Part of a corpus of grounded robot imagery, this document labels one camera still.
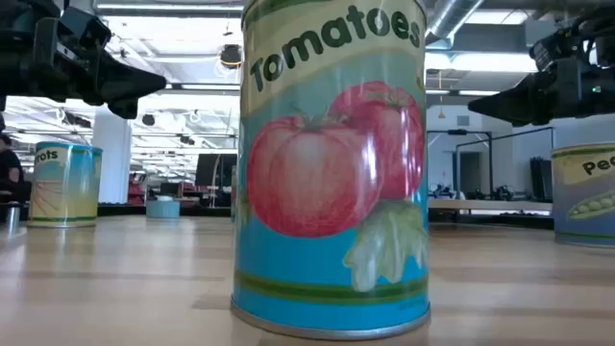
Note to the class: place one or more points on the white building column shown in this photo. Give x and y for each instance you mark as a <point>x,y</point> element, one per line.
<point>111,158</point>

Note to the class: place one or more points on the red storage rack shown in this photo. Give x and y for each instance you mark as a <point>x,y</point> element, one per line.
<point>137,188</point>

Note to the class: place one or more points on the silver ventilation duct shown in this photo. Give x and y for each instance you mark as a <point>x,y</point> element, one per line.
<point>454,19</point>

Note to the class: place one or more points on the black background monitor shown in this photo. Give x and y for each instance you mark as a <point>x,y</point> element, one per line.
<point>216,170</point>

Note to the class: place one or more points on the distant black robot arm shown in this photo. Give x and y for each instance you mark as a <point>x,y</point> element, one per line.
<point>441,191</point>
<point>502,192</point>

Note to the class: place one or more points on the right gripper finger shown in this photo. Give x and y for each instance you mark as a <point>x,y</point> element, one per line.
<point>528,121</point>
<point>519,101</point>

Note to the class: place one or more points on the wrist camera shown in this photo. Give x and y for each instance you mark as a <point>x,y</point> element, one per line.
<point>552,48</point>
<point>86,26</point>

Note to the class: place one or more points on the silver metal post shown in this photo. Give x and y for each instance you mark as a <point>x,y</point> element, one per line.
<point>12,218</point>

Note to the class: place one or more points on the black dome ceiling fixture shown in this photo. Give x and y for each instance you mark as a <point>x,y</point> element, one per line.
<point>230,55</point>

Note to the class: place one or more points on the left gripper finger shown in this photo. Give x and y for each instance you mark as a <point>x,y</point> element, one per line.
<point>124,109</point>
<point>130,81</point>

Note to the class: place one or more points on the peas can grey-blue label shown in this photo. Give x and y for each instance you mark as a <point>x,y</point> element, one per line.
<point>586,202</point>

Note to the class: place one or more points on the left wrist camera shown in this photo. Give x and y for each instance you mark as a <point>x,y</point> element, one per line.
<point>86,26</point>

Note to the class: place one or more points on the tomatoes can blue label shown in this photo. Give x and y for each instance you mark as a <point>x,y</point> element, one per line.
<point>331,192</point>

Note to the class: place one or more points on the carrots can blue yellow label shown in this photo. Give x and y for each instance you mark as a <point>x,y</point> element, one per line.
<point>65,182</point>

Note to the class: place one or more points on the small black round ceiling fixture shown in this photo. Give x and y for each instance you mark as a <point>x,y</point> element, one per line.
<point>148,119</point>

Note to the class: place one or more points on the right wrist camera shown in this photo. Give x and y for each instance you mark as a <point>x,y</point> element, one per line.
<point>552,48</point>

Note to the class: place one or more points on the black rectangular background panel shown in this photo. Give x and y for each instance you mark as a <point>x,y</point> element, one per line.
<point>540,178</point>

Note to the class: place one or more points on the short plain blue can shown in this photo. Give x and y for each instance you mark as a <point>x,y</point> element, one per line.
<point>162,209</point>

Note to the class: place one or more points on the person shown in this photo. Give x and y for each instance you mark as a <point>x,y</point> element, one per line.
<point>9,168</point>

